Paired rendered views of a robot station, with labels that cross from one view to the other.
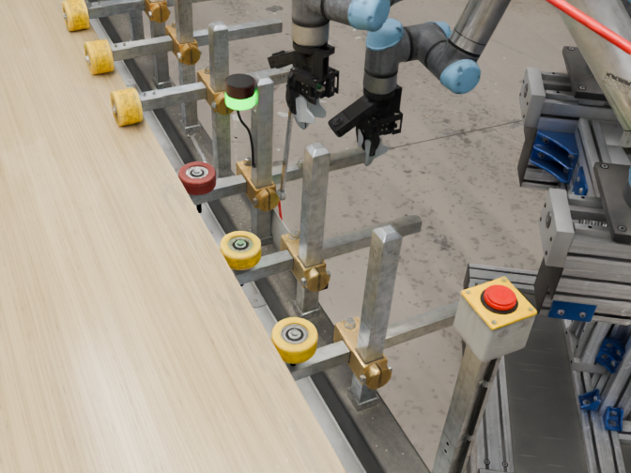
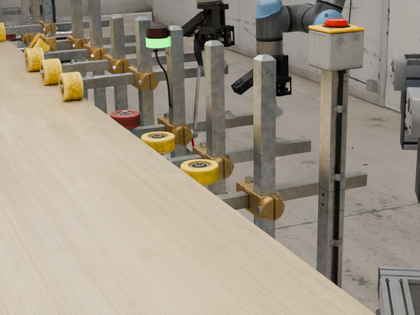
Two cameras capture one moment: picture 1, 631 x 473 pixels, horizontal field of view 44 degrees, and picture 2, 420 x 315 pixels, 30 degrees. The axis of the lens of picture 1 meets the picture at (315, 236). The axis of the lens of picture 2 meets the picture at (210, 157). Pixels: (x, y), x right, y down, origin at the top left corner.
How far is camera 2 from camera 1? 83 cm
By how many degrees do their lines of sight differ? 24
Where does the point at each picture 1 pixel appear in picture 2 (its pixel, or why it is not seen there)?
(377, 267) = (259, 89)
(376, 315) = (264, 140)
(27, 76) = not seen: outside the picture
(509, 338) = (346, 49)
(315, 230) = (217, 119)
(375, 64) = (263, 30)
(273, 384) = (180, 184)
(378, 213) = not seen: hidden behind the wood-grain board
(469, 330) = (317, 52)
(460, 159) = (373, 227)
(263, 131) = (176, 72)
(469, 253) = not seen: hidden behind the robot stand
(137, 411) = (69, 195)
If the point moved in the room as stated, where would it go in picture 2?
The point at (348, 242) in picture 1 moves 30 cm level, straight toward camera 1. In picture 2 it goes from (249, 150) to (236, 190)
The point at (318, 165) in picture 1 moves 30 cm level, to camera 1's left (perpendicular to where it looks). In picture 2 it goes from (215, 55) to (87, 55)
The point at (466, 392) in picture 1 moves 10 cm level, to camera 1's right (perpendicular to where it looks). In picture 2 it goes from (327, 124) to (384, 124)
